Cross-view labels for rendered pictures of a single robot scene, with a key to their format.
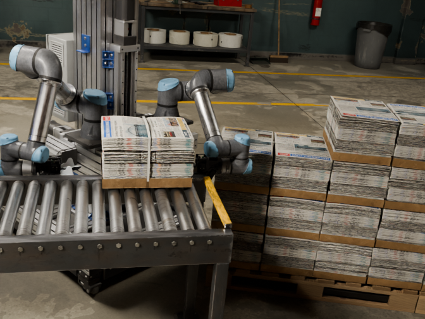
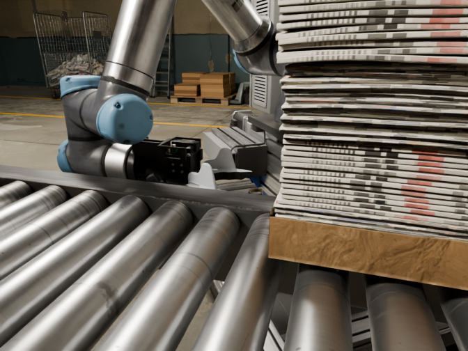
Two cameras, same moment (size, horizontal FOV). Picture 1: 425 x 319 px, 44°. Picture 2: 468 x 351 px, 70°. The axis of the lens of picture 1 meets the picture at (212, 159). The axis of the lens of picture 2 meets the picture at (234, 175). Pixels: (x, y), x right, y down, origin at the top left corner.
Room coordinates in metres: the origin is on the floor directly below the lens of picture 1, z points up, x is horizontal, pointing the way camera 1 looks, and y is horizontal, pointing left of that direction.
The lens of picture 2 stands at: (1.72, 0.34, 0.99)
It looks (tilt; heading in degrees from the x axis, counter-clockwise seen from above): 21 degrees down; 30
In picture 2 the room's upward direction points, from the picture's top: straight up
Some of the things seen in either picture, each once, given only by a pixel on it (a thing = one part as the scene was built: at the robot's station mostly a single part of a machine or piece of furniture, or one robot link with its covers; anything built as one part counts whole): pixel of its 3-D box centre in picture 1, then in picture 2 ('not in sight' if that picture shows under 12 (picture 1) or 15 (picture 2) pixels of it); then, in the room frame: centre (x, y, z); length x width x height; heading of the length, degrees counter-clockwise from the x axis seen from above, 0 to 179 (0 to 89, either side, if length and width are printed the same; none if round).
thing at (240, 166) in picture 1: (240, 165); not in sight; (2.35, -0.13, 0.81); 0.11 x 0.08 x 0.09; 104
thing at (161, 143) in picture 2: (47, 167); (166, 164); (2.16, 0.73, 0.79); 0.12 x 0.08 x 0.09; 104
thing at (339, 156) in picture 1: (355, 145); not in sight; (2.63, -0.74, 0.86); 0.38 x 0.29 x 0.04; 178
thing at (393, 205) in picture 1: (316, 219); not in sight; (2.64, -0.61, 0.40); 1.16 x 0.38 x 0.51; 86
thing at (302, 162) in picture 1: (317, 217); not in sight; (2.64, -0.61, 0.42); 1.17 x 0.39 x 0.83; 86
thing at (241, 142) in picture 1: (238, 147); not in sight; (2.34, -0.12, 0.90); 0.11 x 0.08 x 0.11; 115
